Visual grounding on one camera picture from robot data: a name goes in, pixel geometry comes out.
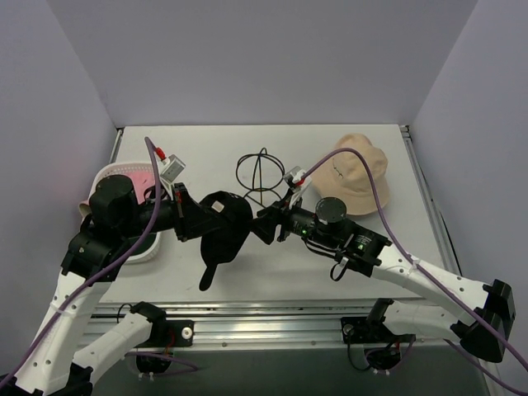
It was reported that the black baseball cap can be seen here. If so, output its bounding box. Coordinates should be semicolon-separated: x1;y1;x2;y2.
199;191;253;291

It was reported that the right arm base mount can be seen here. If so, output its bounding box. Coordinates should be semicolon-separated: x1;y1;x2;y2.
340;299;417;376

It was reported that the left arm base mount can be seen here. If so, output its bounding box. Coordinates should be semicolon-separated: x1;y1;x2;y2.
116;301;198;380

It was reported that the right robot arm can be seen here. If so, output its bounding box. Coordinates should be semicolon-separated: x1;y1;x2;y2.
251;198;515;363

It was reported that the black wire hat stand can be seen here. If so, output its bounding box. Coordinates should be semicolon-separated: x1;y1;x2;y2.
235;147;285;208

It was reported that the white plastic basket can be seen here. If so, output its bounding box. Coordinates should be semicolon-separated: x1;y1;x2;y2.
78;163;164;265

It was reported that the pink cap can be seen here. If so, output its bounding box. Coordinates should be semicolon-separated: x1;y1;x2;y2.
79;170;154;218

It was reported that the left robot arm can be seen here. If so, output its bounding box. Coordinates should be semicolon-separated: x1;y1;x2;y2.
1;175;252;395

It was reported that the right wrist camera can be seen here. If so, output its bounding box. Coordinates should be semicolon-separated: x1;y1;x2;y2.
283;167;312;209

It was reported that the aluminium front rail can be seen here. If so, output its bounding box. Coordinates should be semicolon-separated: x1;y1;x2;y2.
88;303;450;351

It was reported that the beige bucket hat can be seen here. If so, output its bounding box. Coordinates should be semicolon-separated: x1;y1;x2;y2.
310;134;389;216

